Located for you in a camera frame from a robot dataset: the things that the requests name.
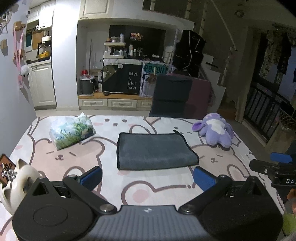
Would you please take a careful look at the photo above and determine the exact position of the grey microfiber towel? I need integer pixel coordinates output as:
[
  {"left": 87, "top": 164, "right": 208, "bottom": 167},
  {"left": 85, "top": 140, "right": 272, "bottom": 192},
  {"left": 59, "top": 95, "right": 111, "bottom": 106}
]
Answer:
[{"left": 116, "top": 132, "right": 199, "bottom": 171}]

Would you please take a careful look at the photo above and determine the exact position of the bunny pattern tablecloth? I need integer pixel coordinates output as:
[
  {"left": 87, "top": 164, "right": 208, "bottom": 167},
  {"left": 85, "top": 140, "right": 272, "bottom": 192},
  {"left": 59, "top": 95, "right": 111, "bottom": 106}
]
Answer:
[{"left": 1, "top": 115, "right": 284, "bottom": 240}]

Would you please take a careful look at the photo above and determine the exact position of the purple plush toy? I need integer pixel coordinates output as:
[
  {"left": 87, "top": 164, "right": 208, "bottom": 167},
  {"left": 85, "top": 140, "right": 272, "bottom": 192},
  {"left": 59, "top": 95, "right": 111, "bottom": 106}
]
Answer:
[{"left": 192, "top": 113, "right": 234, "bottom": 149}]

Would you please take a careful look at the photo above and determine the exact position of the floral tissue pack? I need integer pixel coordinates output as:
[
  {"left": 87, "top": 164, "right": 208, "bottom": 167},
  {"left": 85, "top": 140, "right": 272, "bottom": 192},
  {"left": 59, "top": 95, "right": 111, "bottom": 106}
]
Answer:
[{"left": 49, "top": 113, "right": 96, "bottom": 150}]

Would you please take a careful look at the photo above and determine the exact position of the white cat figurine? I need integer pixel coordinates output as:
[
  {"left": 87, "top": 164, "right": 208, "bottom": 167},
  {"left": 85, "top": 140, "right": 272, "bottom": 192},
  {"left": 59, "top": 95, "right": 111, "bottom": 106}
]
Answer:
[{"left": 1, "top": 159, "right": 41, "bottom": 215}]

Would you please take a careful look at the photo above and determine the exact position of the white drawer cabinet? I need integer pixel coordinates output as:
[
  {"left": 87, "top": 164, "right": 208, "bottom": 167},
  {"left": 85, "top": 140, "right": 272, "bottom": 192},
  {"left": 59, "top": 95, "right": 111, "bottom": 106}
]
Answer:
[{"left": 78, "top": 92, "right": 152, "bottom": 110}]

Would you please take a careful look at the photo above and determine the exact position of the dark grey trash bin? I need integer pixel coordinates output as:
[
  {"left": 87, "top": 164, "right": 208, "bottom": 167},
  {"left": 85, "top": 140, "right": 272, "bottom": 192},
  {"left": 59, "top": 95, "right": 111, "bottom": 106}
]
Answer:
[{"left": 80, "top": 75, "right": 95, "bottom": 94}]

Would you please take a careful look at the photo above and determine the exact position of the dark blue chair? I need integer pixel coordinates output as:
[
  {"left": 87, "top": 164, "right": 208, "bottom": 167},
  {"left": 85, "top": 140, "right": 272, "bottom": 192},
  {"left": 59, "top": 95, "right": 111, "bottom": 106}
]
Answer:
[{"left": 149, "top": 74, "right": 192, "bottom": 118}]

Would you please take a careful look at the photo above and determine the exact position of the black have a nice day cloth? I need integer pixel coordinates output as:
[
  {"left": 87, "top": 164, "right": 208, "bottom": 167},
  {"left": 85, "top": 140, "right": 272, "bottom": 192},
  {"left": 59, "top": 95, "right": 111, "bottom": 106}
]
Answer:
[{"left": 102, "top": 64, "right": 142, "bottom": 95}]

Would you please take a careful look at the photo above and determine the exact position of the white kitchen cabinet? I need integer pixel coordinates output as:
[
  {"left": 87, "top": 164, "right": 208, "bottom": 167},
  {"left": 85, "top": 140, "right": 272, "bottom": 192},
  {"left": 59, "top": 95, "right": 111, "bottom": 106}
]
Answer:
[{"left": 28, "top": 62, "right": 56, "bottom": 108}]

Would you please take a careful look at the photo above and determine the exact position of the poison sign board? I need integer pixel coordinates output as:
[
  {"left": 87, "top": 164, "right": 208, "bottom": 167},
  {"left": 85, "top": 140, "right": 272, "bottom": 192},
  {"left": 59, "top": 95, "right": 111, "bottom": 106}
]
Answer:
[{"left": 139, "top": 61, "right": 171, "bottom": 97}]

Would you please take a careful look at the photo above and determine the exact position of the black hanging jacket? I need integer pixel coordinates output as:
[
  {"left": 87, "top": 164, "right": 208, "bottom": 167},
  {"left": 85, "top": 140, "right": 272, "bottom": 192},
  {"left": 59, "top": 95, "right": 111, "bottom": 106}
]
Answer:
[{"left": 173, "top": 30, "right": 206, "bottom": 71}]

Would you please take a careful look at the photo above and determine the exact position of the white shelf rack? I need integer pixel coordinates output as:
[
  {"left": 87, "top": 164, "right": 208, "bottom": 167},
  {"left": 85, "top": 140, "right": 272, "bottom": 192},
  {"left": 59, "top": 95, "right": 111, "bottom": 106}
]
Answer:
[{"left": 103, "top": 42, "right": 125, "bottom": 59}]

